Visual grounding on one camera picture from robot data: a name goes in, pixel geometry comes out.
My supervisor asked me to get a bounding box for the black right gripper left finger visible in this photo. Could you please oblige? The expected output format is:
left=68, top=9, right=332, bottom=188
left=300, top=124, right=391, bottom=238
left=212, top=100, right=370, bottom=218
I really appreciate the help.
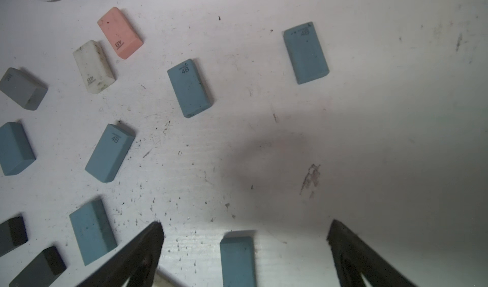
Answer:
left=79, top=221, right=165, bottom=286

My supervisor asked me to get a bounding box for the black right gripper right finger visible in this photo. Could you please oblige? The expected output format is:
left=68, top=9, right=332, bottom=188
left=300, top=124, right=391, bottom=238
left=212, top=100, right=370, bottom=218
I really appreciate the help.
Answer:
left=327, top=220, right=414, bottom=286

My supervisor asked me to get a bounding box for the blue eraser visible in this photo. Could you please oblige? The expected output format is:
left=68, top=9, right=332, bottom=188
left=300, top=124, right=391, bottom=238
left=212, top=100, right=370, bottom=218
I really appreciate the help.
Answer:
left=69, top=198, right=117, bottom=265
left=220, top=236, right=257, bottom=287
left=283, top=22, right=330, bottom=84
left=1, top=122, right=36, bottom=176
left=85, top=124, right=135, bottom=183
left=167, top=59, right=212, bottom=119

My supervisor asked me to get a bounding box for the black eraser bottom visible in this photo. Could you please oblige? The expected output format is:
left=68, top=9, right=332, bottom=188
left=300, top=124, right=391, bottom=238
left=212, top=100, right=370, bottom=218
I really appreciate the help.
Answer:
left=9, top=246, right=67, bottom=287

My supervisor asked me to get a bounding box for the black eraser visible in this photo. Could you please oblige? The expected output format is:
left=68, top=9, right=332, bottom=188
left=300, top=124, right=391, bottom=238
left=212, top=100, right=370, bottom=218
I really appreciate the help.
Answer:
left=9, top=246, right=67, bottom=287
left=0, top=216, right=28, bottom=256

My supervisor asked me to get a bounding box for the black eraser lower middle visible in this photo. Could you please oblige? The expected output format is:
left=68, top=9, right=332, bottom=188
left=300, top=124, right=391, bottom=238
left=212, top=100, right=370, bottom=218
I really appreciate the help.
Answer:
left=0, top=216, right=28, bottom=256

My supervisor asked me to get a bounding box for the white eraser upper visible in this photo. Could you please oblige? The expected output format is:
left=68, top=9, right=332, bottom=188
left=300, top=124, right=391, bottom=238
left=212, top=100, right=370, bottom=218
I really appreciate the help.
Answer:
left=73, top=40, right=116, bottom=94

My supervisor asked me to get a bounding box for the grey eraser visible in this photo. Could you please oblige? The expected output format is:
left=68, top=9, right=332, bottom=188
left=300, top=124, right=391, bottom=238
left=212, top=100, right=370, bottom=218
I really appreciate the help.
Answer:
left=1, top=68, right=48, bottom=111

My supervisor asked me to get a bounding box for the pink eraser upper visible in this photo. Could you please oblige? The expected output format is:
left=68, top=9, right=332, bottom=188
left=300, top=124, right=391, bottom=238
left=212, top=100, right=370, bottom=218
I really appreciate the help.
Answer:
left=97, top=7, right=144, bottom=59

